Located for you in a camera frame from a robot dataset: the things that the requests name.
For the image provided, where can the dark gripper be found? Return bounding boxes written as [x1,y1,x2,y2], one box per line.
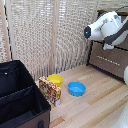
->
[104,27,128,46]

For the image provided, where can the brown drawer with silver handle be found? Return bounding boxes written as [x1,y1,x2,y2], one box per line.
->
[96,13,128,52]
[89,41,128,80]

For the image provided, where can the yellow plastic bowl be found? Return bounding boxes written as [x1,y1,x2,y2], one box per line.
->
[46,74,64,88]

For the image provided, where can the granola bars cardboard box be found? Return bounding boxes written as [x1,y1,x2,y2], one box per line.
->
[38,76,62,108]

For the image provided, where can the blue plastic bowl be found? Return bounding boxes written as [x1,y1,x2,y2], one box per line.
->
[67,81,87,98]

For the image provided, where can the woven beige folding screen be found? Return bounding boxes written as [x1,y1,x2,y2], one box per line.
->
[0,0,128,81]

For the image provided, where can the black fabric storage box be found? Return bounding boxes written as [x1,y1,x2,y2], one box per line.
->
[0,59,52,128]

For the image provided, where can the silver drawer handle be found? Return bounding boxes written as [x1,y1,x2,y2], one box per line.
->
[96,54,122,67]

